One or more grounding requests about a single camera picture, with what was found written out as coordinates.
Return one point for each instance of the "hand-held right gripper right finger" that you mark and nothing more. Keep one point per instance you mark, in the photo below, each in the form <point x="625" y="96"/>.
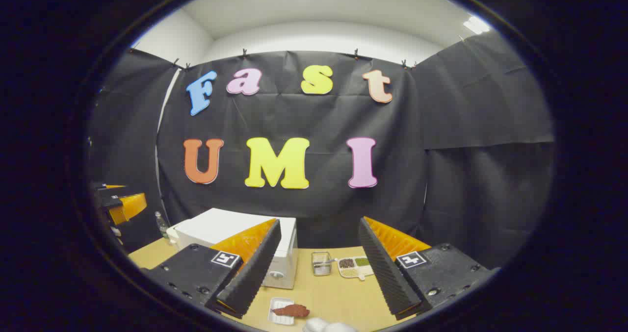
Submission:
<point x="385" y="268"/>

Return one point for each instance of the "ceiling light panel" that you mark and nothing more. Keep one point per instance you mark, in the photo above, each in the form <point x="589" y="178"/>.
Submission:
<point x="476" y="25"/>

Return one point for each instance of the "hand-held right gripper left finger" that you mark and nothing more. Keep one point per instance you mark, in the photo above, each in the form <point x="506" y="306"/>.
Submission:
<point x="255" y="268"/>

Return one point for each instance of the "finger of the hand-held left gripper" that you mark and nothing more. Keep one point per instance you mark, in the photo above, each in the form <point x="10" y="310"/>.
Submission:
<point x="110" y="187"/>
<point x="127" y="207"/>

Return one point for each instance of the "metal mesh basket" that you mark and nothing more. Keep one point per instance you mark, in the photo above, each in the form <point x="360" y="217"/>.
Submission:
<point x="321" y="266"/>

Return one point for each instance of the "white divided grain dish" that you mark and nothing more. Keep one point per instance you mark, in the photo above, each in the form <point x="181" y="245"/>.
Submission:
<point x="354" y="273"/>

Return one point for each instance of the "white rounded object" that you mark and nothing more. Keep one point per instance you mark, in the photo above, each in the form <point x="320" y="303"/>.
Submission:
<point x="326" y="327"/>

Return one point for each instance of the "reddish brown meat piece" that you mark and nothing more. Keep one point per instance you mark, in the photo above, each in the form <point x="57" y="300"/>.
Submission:
<point x="292" y="311"/>

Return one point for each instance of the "clear plastic water bottle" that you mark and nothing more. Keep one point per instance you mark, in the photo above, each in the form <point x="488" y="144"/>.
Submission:
<point x="162" y="226"/>

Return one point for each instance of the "row of black cloth clips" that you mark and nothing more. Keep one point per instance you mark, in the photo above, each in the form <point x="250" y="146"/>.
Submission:
<point x="244" y="54"/>

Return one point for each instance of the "white rectangular tray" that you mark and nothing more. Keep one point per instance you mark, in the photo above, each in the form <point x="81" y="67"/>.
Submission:
<point x="280" y="320"/>

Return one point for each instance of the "white microwave oven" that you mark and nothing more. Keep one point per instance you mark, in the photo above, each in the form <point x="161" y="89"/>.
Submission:
<point x="221" y="224"/>

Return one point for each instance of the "black backdrop cloth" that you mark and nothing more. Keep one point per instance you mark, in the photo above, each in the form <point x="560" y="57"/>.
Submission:
<point x="319" y="121"/>

